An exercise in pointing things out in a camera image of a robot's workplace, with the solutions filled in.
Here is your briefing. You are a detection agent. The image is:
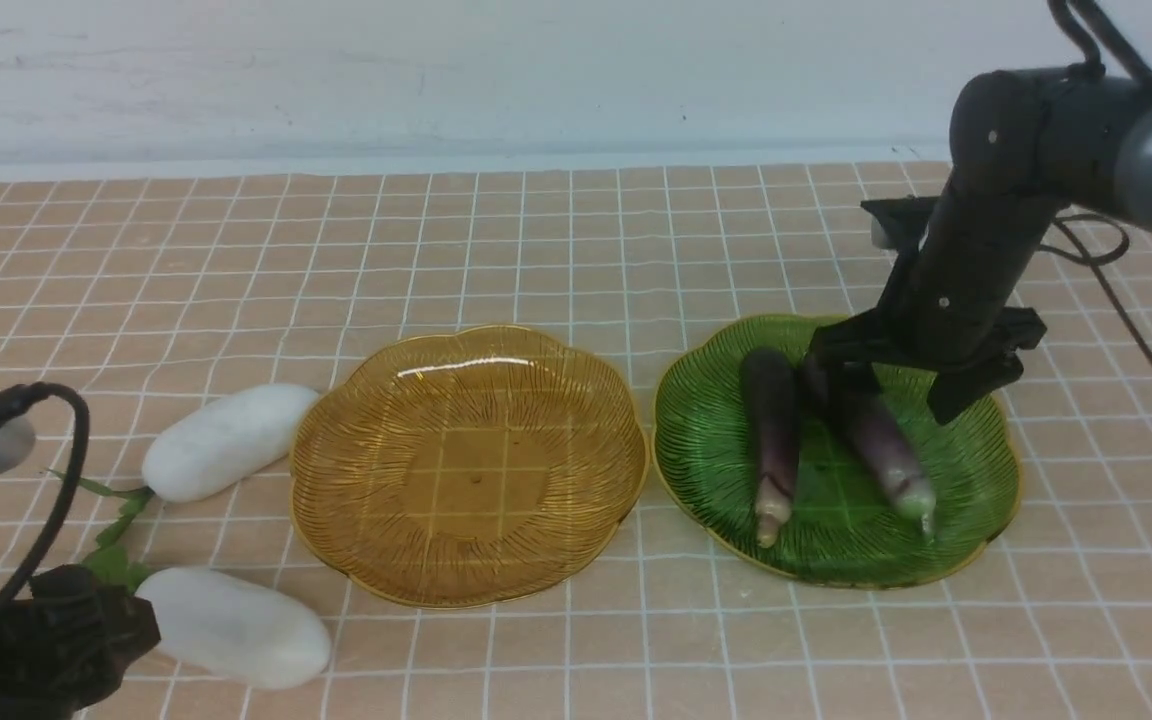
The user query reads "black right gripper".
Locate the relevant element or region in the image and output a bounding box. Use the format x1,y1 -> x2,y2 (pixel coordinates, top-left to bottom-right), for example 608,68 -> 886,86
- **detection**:
808,196 -> 1048,427

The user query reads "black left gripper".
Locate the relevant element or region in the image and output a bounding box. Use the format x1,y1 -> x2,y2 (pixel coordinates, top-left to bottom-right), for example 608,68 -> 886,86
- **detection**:
0,564 -> 159,719

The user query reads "purple eggplant green stem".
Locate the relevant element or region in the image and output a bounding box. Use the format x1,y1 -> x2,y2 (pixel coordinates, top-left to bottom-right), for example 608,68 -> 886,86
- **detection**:
797,354 -> 937,541

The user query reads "dark purple eggplant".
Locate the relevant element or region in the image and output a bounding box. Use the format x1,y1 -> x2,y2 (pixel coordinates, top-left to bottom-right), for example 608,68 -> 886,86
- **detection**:
740,346 -> 803,550

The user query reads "white radish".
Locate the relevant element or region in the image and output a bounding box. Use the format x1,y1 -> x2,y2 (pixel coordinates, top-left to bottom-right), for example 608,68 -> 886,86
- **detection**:
82,544 -> 332,691
96,382 -> 320,550

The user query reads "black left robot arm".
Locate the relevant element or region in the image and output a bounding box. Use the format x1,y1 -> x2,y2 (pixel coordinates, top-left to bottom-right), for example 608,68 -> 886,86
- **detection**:
0,564 -> 161,719

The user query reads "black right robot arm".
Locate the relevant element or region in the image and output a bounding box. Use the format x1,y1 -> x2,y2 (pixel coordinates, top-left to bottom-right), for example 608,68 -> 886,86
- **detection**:
809,68 -> 1152,424

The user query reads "green plastic plate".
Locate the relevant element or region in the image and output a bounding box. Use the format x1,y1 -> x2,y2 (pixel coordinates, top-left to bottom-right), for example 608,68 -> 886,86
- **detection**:
654,313 -> 1024,591

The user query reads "checkered tan tablecloth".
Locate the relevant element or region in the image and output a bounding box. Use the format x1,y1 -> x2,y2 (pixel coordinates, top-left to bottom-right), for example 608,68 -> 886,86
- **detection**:
0,162 -> 1152,719

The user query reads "amber plastic plate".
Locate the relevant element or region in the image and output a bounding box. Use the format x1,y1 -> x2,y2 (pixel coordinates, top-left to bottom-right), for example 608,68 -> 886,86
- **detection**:
289,325 -> 652,609

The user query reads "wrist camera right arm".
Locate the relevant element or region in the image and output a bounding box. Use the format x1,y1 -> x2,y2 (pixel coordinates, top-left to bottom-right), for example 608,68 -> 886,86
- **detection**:
861,195 -> 940,252

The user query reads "black camera cable left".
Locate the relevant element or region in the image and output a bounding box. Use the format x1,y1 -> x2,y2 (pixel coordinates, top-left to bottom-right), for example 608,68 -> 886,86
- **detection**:
0,382 -> 91,670

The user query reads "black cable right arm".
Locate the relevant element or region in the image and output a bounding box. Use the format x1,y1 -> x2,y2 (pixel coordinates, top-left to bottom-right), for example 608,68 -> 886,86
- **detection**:
1040,0 -> 1152,429

